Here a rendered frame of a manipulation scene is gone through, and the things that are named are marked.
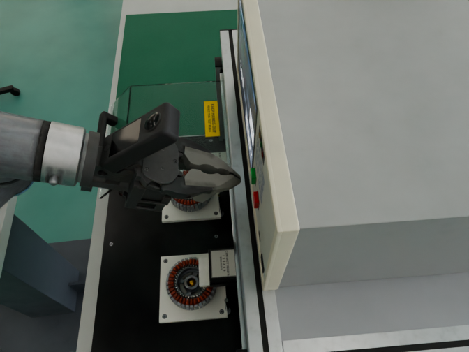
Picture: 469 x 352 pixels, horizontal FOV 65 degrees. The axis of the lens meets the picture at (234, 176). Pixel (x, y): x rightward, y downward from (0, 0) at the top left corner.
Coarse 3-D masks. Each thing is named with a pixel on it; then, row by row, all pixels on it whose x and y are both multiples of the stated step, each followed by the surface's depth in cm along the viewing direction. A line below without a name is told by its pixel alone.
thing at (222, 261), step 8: (224, 248) 75; (232, 248) 75; (216, 256) 74; (224, 256) 74; (232, 256) 74; (200, 264) 78; (208, 264) 78; (216, 264) 73; (224, 264) 73; (232, 264) 73; (200, 272) 77; (208, 272) 77; (216, 272) 73; (224, 272) 73; (232, 272) 73; (200, 280) 76; (208, 280) 76; (216, 280) 72; (224, 280) 73; (232, 280) 73
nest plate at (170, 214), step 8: (216, 200) 97; (168, 208) 95; (176, 208) 95; (208, 208) 95; (216, 208) 95; (168, 216) 94; (176, 216) 94; (184, 216) 94; (192, 216) 94; (200, 216) 94; (208, 216) 94; (216, 216) 94
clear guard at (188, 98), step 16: (128, 96) 78; (144, 96) 78; (160, 96) 78; (176, 96) 78; (192, 96) 78; (208, 96) 78; (224, 96) 78; (112, 112) 82; (128, 112) 75; (144, 112) 75; (192, 112) 75; (224, 112) 75; (112, 128) 78; (192, 128) 73; (224, 128) 73; (208, 144) 71; (224, 144) 71; (224, 160) 69
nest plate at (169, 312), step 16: (176, 256) 89; (192, 256) 89; (208, 256) 89; (192, 272) 87; (160, 288) 85; (224, 288) 85; (160, 304) 83; (208, 304) 83; (224, 304) 83; (160, 320) 81; (176, 320) 81; (192, 320) 81
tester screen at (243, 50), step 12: (240, 0) 58; (240, 12) 59; (240, 24) 61; (240, 36) 63; (240, 48) 64; (240, 72) 68; (252, 84) 49; (252, 96) 50; (252, 108) 51; (252, 120) 52; (252, 144) 54
